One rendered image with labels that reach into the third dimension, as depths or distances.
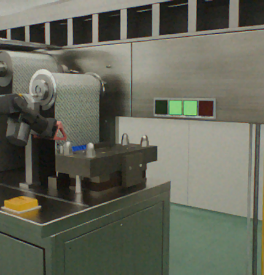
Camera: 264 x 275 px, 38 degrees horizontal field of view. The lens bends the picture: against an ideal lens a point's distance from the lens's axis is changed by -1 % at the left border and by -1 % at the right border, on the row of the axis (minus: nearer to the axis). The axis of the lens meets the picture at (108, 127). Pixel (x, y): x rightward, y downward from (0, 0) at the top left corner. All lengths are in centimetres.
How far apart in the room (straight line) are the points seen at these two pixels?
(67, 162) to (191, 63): 56
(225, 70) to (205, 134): 264
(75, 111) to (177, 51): 43
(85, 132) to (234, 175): 260
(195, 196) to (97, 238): 297
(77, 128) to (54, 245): 52
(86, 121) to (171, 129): 272
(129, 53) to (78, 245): 78
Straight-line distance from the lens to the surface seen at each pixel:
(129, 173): 135
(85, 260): 120
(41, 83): 138
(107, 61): 163
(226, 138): 389
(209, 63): 138
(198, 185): 409
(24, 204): 114
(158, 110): 147
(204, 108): 138
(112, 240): 128
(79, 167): 125
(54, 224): 106
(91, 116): 150
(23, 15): 205
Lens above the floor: 124
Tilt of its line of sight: 5 degrees down
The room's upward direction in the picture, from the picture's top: straight up
